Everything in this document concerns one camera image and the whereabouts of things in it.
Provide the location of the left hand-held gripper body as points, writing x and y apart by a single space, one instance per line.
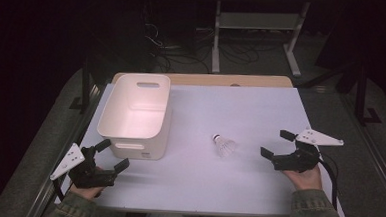
87 177

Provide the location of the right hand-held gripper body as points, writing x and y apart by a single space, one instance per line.
298 160

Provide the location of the white plastic storage bin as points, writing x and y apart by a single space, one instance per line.
138 102

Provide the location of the person's left hand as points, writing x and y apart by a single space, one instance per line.
88 192

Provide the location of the person's right hand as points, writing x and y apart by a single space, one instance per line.
305 180

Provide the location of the white table mat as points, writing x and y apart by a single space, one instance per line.
227 187

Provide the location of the black metal stand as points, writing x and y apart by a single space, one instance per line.
361 97
85 93

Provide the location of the white metal stand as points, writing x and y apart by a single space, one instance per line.
216 56

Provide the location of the metal floor rail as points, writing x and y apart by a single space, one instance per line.
53 181
378 171

